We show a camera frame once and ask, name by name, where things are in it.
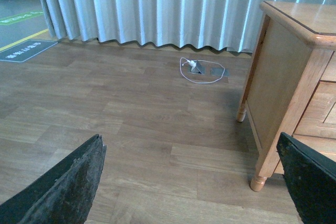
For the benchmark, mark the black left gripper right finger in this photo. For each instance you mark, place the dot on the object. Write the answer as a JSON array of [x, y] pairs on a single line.
[[310, 180]]

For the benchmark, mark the closed metal floor plate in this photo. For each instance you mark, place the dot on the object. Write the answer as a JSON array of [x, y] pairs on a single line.
[[219, 72]]

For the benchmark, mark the wooden drawer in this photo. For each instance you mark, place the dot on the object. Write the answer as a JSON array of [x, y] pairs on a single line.
[[318, 119], [329, 73]]

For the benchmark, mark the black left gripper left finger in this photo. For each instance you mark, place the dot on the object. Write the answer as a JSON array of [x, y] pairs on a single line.
[[63, 194]]

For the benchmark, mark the white plug charger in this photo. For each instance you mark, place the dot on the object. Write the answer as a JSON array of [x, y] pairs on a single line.
[[192, 63]]

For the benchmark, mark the grey pleated curtain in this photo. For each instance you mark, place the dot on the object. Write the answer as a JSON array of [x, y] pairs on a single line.
[[220, 24]]

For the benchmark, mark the wooden nightstand cabinet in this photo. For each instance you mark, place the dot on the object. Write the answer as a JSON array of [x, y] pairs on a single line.
[[295, 43]]

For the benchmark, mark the grey floor sign sticker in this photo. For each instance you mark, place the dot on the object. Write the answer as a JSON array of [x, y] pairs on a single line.
[[26, 50]]

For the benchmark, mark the open metal floor socket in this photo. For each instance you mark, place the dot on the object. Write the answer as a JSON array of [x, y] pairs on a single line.
[[199, 69]]

